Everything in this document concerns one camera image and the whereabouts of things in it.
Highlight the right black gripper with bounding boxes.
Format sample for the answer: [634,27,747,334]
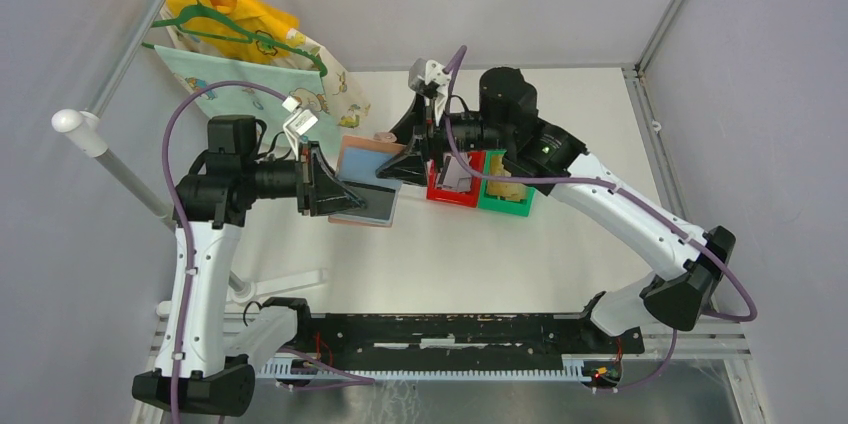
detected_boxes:
[376,90,512,187]

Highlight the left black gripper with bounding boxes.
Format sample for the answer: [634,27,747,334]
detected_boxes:
[243,140,367,216]

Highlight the tan leather card holder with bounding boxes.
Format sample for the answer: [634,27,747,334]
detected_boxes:
[328,135,404,228]

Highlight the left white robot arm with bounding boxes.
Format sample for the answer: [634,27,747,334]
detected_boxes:
[132,115,366,422]

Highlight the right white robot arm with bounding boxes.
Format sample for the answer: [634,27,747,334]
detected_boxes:
[376,60,735,352]

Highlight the yellow cards in green bin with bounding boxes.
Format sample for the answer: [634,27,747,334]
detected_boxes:
[486,180,527,203]

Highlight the red plastic bin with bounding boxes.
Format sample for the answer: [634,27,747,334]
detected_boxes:
[426,155,482,208]

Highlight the cream patterned cloth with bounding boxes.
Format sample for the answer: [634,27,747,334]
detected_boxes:
[285,28,371,131]

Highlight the green plastic bin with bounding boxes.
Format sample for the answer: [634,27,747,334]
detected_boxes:
[477,151,535,217]

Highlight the green clothes hanger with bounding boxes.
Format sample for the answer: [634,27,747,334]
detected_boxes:
[150,4,328,77]

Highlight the light green patterned cloth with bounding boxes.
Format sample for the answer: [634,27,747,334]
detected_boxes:
[154,44,346,157]

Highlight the yellow garment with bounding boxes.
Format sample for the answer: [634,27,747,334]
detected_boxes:
[161,0,314,69]

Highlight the metal clothes rack pole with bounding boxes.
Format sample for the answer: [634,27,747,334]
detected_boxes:
[51,0,253,296]

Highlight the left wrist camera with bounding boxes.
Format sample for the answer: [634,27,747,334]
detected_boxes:
[282,96,318,158]

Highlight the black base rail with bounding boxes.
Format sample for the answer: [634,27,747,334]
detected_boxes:
[286,313,645,372]

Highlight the white cable duct strip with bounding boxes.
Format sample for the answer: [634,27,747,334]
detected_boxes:
[256,356,591,384]

